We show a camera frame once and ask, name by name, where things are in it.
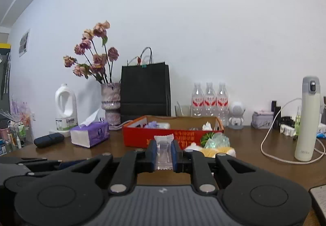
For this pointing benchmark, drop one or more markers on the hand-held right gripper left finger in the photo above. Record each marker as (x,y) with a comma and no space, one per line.
(152,156)

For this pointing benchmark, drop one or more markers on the black cosmetic tubes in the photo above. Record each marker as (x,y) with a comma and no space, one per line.
(276,114)

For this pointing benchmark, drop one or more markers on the cluttered cosmetics organiser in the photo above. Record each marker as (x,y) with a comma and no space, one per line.
(17,129)

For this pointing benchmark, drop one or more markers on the clear green plastic bag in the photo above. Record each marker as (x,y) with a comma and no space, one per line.
(219,140)

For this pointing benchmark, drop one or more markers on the white thermos flask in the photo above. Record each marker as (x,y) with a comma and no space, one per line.
(307,119)

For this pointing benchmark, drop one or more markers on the green spray bottle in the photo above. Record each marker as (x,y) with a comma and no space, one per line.
(298,121)

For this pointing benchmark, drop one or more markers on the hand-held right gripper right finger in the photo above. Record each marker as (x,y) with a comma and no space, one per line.
(174,156)

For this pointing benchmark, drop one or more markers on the lilac tin box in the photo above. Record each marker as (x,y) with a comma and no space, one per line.
(262,120)

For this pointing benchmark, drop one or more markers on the purple marbled vase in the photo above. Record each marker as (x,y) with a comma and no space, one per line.
(110,103)

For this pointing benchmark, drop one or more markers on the white astronaut figure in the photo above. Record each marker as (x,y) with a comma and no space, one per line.
(236,116)

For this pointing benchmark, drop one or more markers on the black glasses case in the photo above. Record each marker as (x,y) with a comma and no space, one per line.
(49,140)

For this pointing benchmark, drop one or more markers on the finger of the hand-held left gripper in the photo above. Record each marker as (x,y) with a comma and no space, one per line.
(68,164)

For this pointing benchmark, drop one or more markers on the black power adapter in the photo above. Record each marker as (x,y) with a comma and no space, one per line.
(319,200)

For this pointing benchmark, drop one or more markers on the black paper bag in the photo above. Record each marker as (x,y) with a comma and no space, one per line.
(145,88)

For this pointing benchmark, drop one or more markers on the white detergent bottle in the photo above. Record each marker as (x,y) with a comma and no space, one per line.
(66,114)

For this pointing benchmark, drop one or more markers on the dried pink flowers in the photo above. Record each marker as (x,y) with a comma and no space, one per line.
(98,59)

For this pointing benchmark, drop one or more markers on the orange cardboard box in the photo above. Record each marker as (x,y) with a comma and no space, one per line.
(142,136)

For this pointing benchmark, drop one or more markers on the clear plastic packet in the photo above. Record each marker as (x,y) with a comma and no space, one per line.
(164,149)

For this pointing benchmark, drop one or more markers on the yellow topped dark shelf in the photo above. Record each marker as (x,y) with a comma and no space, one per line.
(5,68)

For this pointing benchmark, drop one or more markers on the crumpled white tissue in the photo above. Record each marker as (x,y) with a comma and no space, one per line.
(206,126)

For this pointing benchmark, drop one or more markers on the clear glass cup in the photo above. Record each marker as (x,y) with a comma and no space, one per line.
(182,110)

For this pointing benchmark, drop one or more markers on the wall picture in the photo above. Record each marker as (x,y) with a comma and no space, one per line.
(24,42)

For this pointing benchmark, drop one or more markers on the purple tissue box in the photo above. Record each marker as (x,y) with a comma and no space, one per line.
(89,134)

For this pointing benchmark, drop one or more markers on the watermelon pattern ball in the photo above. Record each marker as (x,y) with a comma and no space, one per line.
(205,139)

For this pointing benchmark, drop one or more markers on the yellow white plush toy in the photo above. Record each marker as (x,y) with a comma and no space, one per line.
(224,152)

